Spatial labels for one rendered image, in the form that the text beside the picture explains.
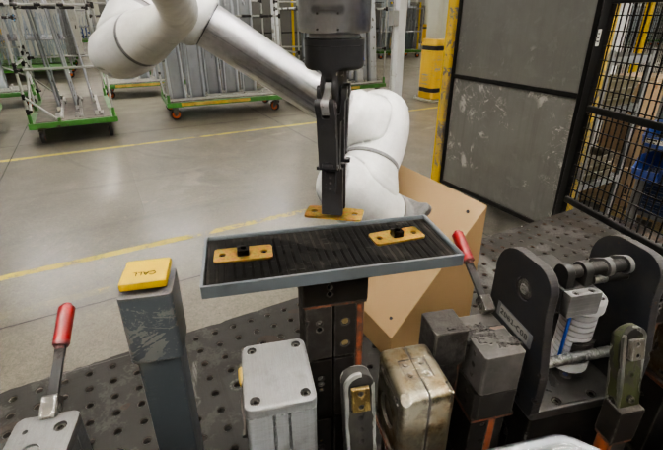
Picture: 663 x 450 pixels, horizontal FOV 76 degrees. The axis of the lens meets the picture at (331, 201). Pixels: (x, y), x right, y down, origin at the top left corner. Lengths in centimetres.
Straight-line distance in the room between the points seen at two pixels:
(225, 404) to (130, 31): 77
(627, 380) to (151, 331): 65
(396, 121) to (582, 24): 197
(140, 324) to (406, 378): 36
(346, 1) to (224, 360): 89
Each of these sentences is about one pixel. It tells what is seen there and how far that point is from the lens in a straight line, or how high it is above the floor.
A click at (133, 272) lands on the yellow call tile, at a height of 116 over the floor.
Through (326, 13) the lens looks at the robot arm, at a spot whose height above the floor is 148.
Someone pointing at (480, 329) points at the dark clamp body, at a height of 108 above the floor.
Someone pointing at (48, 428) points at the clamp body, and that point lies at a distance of 62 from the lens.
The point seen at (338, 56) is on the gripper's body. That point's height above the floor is 144.
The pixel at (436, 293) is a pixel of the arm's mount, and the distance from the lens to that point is 108.
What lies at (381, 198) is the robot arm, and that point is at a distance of 103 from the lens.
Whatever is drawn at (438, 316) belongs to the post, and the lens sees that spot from 62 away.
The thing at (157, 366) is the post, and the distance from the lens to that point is 70.
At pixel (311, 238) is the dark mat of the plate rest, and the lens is 67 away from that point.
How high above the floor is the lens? 148
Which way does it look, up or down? 24 degrees down
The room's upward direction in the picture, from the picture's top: straight up
